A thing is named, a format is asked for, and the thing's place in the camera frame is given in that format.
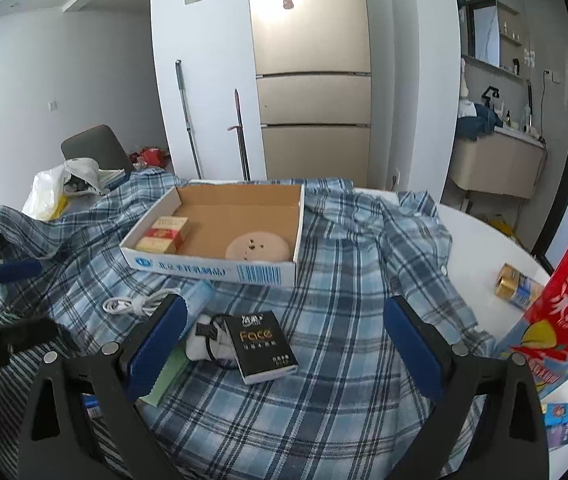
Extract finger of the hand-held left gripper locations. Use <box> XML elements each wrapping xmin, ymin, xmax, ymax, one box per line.
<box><xmin>0</xmin><ymin>319</ymin><xmax>60</xmax><ymax>361</ymax></box>
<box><xmin>0</xmin><ymin>258</ymin><xmax>43</xmax><ymax>306</ymax></box>

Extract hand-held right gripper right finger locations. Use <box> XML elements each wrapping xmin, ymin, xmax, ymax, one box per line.
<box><xmin>383</xmin><ymin>295</ymin><xmax>551</xmax><ymax>480</ymax></box>

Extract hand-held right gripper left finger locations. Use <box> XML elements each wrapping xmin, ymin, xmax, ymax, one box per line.
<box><xmin>16</xmin><ymin>294</ymin><xmax>189</xmax><ymax>480</ymax></box>

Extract green packet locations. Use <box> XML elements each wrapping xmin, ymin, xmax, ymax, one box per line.
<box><xmin>137</xmin><ymin>345</ymin><xmax>192</xmax><ymax>407</ymax></box>

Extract white sock bundle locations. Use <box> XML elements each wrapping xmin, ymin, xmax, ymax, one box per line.
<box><xmin>185</xmin><ymin>312</ymin><xmax>237</xmax><ymax>362</ymax></box>

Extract white charging cable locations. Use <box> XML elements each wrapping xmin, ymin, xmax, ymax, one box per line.
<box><xmin>102</xmin><ymin>287</ymin><xmax>179</xmax><ymax>317</ymax></box>

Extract black tissue pack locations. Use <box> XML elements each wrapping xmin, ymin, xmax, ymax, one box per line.
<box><xmin>224</xmin><ymin>310</ymin><xmax>299</xmax><ymax>386</ymax></box>

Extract shallow cardboard box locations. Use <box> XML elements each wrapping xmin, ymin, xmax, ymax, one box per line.
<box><xmin>120</xmin><ymin>183</ymin><xmax>305</xmax><ymax>286</ymax></box>

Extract blue plaid cloth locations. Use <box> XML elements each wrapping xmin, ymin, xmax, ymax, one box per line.
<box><xmin>0</xmin><ymin>167</ymin><xmax>496</xmax><ymax>480</ymax></box>

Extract white plastic bag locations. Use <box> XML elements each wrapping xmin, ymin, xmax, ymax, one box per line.
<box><xmin>22</xmin><ymin>157</ymin><xmax>109</xmax><ymax>221</ymax></box>

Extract red and gold cigarette pack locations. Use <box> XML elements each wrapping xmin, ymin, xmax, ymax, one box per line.
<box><xmin>135</xmin><ymin>216</ymin><xmax>189</xmax><ymax>255</ymax></box>

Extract gold drink can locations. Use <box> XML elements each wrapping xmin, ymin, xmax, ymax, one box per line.
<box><xmin>495</xmin><ymin>262</ymin><xmax>547</xmax><ymax>311</ymax></box>

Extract stack of books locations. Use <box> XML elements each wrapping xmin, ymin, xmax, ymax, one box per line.
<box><xmin>101</xmin><ymin>169</ymin><xmax>129</xmax><ymax>191</ymax></box>

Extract round pink pad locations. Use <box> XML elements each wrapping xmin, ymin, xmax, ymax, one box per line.
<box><xmin>225</xmin><ymin>230</ymin><xmax>289</xmax><ymax>262</ymax></box>

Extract grey chair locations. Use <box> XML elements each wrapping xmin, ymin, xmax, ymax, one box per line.
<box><xmin>61</xmin><ymin>125</ymin><xmax>137</xmax><ymax>176</ymax></box>

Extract yellow bag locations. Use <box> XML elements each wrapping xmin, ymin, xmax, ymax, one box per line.
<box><xmin>484</xmin><ymin>215</ymin><xmax>520</xmax><ymax>241</ymax></box>

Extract small blue printed packet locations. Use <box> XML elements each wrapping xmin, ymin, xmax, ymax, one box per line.
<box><xmin>541</xmin><ymin>402</ymin><xmax>568</xmax><ymax>453</ymax></box>

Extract red bag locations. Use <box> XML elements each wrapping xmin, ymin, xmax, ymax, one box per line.
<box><xmin>131</xmin><ymin>146</ymin><xmax>169</xmax><ymax>170</ymax></box>

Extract beige vanity cabinet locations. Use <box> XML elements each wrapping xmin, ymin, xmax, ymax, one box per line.
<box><xmin>451</xmin><ymin>125</ymin><xmax>547</xmax><ymax>200</ymax></box>

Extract dark blue clothes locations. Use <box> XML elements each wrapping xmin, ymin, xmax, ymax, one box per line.
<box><xmin>456</xmin><ymin>105</ymin><xmax>505</xmax><ymax>142</ymax></box>

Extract gold refrigerator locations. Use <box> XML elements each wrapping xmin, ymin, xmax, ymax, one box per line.
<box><xmin>249</xmin><ymin>0</ymin><xmax>372</xmax><ymax>188</ymax></box>

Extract bathroom mirror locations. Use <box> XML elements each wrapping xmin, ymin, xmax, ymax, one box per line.
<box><xmin>464</xmin><ymin>0</ymin><xmax>500</xmax><ymax>66</ymax></box>

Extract grey mop handle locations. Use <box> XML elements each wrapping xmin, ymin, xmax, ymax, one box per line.
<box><xmin>175</xmin><ymin>59</ymin><xmax>203</xmax><ymax>181</ymax></box>

